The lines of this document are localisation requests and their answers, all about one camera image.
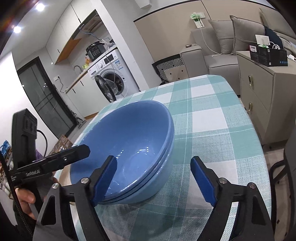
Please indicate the black floor chair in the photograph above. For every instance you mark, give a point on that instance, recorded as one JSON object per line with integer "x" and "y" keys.
{"x": 156, "y": 66}

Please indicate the small blue bowl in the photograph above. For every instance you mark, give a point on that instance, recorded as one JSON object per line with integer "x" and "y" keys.
{"x": 129, "y": 139}

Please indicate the person's left forearm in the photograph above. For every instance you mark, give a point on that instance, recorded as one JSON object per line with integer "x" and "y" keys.
{"x": 9, "y": 222}

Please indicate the grey side cabinet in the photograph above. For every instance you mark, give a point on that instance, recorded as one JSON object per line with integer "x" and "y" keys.
{"x": 266, "y": 97}

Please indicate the striped black white cushion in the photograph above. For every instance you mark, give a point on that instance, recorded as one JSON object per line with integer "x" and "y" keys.
{"x": 171, "y": 63}

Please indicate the green packet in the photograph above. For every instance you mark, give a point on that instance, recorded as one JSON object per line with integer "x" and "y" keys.
{"x": 263, "y": 45}

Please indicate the white box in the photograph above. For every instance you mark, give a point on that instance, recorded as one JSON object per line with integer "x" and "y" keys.
{"x": 262, "y": 39}

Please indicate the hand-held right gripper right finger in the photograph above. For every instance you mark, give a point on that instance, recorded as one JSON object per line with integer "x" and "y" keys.
{"x": 203, "y": 178}

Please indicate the black framed glass door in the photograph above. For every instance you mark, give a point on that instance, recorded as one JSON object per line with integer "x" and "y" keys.
{"x": 46, "y": 99}

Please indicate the white washing machine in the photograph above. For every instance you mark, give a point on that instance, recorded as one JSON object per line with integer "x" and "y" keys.
{"x": 122, "y": 74}

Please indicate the black pressure cooker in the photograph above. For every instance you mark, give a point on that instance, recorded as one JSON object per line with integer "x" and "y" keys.
{"x": 94, "y": 52}

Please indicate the teal white checkered tablecloth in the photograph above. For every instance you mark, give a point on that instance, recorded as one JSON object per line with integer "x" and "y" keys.
{"x": 208, "y": 115}

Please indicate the grey floor mop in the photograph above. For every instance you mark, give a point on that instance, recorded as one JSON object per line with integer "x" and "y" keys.
{"x": 79, "y": 119}

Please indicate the ceiling spotlight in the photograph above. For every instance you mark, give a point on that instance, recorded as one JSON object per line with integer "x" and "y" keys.
{"x": 17, "y": 29}
{"x": 39, "y": 7}

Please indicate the dark jacket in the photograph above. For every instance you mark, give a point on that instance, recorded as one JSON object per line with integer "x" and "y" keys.
{"x": 274, "y": 34}

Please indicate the person's left hand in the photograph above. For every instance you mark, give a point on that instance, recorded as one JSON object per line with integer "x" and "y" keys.
{"x": 25, "y": 199}

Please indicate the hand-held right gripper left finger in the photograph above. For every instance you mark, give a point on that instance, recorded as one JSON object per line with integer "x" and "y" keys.
{"x": 106, "y": 176}

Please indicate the blue white packets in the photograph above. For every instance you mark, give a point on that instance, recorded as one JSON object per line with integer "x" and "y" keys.
{"x": 5, "y": 150}

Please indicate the range hood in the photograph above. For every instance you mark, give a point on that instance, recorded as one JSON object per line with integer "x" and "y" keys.
{"x": 89, "y": 23}

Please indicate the white kitchen base cabinet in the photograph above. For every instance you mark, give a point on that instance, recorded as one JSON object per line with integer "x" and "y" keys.
{"x": 83, "y": 92}

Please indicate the green wall charger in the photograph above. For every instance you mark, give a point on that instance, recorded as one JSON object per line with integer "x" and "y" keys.
{"x": 196, "y": 18}

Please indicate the white wall socket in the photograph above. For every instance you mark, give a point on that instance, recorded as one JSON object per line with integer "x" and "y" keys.
{"x": 56, "y": 77}

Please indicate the white upper kitchen cabinet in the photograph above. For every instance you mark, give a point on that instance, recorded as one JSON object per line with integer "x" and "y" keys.
{"x": 62, "y": 34}

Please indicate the grey sofa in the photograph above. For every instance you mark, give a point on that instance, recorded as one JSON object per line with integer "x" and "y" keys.
{"x": 215, "y": 64}

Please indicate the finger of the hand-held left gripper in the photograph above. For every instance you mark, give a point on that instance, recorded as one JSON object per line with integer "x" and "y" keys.
{"x": 74, "y": 154}
{"x": 39, "y": 160}

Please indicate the beige diamond pattern cushion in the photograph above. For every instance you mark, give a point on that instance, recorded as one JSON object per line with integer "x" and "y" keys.
{"x": 175, "y": 74}

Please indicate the chrome faucet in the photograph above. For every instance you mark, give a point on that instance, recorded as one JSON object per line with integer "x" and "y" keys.
{"x": 78, "y": 68}

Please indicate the grey cushion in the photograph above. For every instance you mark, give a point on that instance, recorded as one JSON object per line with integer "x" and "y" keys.
{"x": 222, "y": 37}
{"x": 247, "y": 34}

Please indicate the patterned brown box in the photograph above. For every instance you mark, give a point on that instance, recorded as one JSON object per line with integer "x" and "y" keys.
{"x": 61, "y": 147}

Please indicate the black cardboard box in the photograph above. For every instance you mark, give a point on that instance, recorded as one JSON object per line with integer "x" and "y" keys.
{"x": 268, "y": 58}

